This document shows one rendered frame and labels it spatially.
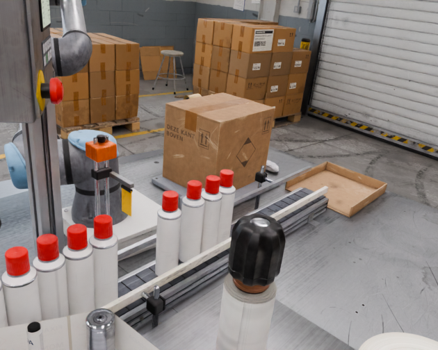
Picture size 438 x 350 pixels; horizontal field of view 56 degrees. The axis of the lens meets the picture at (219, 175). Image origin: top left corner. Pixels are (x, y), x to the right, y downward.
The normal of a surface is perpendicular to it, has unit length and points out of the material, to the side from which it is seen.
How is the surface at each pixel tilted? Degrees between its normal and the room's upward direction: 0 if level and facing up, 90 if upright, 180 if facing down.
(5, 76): 90
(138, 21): 90
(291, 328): 0
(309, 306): 0
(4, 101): 90
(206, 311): 0
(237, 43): 91
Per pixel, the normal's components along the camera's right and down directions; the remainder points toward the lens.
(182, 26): 0.66, 0.37
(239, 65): -0.70, 0.23
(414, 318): 0.10, -0.91
